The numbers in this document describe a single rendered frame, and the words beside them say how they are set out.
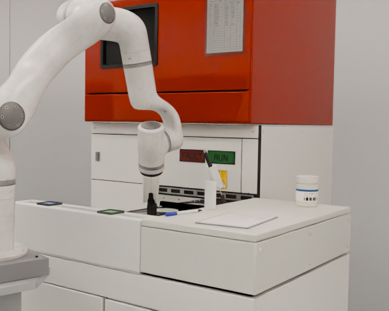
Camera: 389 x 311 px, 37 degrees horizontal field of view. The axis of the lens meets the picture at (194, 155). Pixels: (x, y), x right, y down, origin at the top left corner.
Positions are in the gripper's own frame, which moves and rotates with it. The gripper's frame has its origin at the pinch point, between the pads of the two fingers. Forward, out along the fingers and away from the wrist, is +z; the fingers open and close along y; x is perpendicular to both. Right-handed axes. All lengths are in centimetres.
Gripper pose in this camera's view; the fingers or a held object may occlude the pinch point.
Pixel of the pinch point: (152, 209)
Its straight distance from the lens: 198.6
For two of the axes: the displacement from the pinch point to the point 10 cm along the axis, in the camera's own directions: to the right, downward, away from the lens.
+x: 10.0, 0.2, 0.2
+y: 0.1, 4.7, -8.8
